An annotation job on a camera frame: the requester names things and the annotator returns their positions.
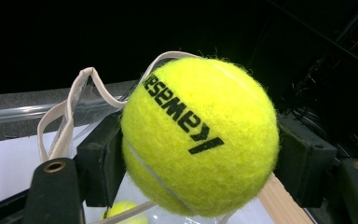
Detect tangled black cables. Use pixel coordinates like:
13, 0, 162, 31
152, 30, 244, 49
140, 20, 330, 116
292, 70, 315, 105
287, 59, 358, 157

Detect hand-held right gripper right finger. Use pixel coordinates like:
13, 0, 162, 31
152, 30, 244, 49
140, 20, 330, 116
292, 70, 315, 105
274, 112, 338, 209

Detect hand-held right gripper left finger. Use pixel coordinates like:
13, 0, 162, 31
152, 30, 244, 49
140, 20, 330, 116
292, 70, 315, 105
76, 111, 128, 208

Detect clear plastic bag beige trim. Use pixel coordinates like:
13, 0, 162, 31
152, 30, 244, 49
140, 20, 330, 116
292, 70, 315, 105
0, 50, 262, 224

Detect yellow tennis ball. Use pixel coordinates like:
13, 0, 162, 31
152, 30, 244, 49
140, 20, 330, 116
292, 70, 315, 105
120, 56, 281, 218
101, 200, 149, 224

